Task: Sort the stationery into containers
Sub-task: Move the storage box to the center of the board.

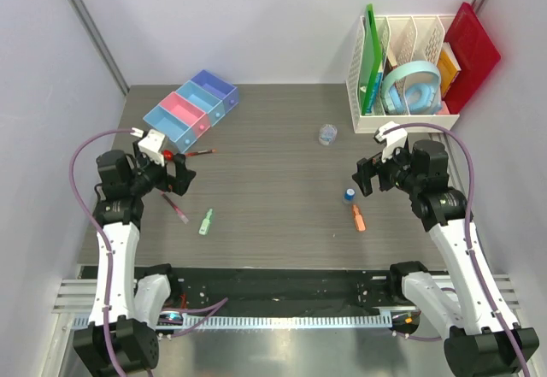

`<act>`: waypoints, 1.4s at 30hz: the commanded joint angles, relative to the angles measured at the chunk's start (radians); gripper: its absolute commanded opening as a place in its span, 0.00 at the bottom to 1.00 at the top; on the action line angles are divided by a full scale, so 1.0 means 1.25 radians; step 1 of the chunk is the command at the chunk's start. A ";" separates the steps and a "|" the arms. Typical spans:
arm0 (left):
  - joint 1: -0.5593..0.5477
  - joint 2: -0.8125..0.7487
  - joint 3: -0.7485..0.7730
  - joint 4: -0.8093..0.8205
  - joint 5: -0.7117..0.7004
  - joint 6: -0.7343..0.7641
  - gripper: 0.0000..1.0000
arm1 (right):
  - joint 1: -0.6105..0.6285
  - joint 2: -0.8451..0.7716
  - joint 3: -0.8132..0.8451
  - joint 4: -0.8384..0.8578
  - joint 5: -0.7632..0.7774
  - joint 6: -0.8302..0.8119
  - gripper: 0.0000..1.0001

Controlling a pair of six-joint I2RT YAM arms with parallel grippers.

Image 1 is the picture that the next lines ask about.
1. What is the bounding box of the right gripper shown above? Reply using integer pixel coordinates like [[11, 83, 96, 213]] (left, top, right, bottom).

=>
[[353, 142, 423, 197]]

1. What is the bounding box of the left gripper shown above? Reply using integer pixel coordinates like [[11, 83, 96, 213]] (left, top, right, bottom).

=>
[[127, 141, 195, 197]]

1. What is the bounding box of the light blue drawer box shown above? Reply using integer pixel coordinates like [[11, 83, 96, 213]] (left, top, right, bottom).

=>
[[143, 105, 197, 152]]

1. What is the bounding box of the blue cap stamp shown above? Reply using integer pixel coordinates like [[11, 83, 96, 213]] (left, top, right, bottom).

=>
[[343, 188, 356, 204]]

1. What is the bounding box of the pink drawer box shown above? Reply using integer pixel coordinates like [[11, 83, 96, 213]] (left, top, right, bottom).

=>
[[159, 91, 210, 137]]

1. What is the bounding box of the clear jar of clips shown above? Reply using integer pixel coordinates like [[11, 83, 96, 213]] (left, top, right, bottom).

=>
[[318, 124, 338, 146]]

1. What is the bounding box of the sky blue drawer box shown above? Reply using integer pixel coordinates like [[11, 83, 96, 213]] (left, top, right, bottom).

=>
[[175, 80, 226, 127]]

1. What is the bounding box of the red black stamp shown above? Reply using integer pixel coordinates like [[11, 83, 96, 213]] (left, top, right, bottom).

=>
[[163, 150, 174, 162]]

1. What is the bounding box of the purple drawer box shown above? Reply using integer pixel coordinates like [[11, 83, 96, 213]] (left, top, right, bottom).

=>
[[191, 69, 239, 113]]

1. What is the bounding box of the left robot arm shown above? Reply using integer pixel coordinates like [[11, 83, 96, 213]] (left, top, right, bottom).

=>
[[74, 150, 196, 376]]

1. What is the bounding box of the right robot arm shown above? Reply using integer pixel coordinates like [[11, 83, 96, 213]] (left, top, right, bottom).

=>
[[352, 140, 539, 376]]

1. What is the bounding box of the dark red pink pen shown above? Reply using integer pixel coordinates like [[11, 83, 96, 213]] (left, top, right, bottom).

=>
[[162, 192, 189, 224]]

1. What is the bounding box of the teal book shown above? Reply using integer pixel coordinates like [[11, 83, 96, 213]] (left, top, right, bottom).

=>
[[362, 70, 383, 115]]

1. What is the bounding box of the white file organizer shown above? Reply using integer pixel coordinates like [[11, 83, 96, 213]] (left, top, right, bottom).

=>
[[345, 15, 459, 133]]

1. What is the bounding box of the green folder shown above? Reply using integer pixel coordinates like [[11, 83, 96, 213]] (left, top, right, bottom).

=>
[[359, 3, 383, 115]]

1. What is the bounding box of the orange yellow book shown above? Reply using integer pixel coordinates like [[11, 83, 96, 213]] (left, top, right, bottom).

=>
[[437, 42, 461, 98]]

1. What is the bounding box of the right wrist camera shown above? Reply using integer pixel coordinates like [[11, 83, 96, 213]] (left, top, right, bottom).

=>
[[373, 121, 408, 162]]

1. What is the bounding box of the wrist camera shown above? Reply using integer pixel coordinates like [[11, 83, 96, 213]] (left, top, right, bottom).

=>
[[373, 121, 408, 162], [138, 129, 168, 167]]

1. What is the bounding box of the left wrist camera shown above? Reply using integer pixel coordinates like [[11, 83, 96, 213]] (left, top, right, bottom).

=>
[[138, 129, 168, 167]]

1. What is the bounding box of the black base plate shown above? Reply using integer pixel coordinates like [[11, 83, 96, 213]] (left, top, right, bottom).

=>
[[170, 268, 412, 318]]

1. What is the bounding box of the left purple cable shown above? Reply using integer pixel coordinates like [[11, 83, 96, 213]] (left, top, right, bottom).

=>
[[69, 127, 151, 377]]

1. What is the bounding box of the slotted cable duct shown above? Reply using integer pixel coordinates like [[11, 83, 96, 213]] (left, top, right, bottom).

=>
[[73, 315, 393, 331]]

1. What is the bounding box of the aluminium rail frame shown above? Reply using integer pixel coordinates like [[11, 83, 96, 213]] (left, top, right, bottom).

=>
[[53, 274, 520, 313]]

